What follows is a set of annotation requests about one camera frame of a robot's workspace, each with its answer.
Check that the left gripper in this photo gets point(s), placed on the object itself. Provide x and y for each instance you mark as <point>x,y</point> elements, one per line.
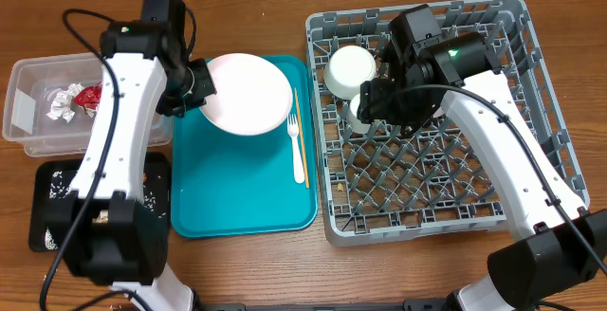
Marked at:
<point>175,107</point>

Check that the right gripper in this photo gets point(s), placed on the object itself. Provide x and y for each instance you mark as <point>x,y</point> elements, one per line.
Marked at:
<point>381,109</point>

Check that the large pink plate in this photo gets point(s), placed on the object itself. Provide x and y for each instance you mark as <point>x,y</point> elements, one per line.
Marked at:
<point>253,96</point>

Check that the cream bowl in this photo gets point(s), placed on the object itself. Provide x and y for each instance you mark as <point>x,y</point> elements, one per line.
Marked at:
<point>347,69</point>

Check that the cream plastic cup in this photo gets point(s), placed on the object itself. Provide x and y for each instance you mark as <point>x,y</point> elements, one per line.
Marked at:
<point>356,125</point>

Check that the red snack wrapper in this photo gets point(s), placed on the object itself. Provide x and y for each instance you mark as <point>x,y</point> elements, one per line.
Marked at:
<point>89,98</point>

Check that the white napkin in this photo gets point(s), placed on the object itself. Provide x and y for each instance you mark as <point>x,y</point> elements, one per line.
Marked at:
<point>61,105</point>

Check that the peanut and rice scraps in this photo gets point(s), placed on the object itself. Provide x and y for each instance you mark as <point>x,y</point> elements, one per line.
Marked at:
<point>155,189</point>

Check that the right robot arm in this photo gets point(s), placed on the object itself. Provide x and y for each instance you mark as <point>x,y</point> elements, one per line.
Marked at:
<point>558,243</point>

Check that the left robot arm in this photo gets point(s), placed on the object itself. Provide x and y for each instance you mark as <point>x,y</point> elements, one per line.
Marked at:
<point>102,227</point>

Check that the clear plastic waste bin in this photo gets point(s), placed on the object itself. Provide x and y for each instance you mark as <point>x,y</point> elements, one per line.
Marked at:
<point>33,85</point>

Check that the grey plastic dish rack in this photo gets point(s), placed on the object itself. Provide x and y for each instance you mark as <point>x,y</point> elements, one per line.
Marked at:
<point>398,188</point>

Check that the teal plastic serving tray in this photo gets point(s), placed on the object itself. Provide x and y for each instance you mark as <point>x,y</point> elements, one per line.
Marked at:
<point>224,185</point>

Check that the wooden chopstick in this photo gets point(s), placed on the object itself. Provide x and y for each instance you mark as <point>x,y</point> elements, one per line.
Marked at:
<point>301,136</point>

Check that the white plastic fork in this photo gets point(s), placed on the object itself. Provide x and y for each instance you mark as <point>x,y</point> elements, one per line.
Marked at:
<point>293,132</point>

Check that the black rectangular tray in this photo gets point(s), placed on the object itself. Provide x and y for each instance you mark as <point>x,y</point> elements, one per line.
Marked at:
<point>39,238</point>

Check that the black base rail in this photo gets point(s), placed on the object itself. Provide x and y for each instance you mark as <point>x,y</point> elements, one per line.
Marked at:
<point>408,305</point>

